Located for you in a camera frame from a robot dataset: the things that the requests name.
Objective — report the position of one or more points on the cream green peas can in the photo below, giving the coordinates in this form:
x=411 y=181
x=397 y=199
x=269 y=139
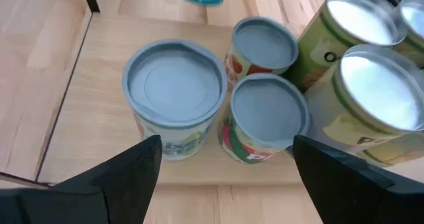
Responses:
x=381 y=91

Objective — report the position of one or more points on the small tomato print can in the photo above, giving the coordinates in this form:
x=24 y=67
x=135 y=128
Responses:
x=261 y=45

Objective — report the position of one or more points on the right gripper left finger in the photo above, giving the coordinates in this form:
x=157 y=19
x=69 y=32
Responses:
x=116 y=191

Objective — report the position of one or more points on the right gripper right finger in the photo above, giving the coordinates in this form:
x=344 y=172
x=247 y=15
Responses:
x=351 y=194

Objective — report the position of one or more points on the wooden shelf with black frame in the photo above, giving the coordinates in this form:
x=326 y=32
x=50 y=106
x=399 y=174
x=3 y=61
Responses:
x=99 y=118

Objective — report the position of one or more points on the green tall can silver lid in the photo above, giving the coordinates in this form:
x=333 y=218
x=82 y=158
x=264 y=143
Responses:
x=357 y=18

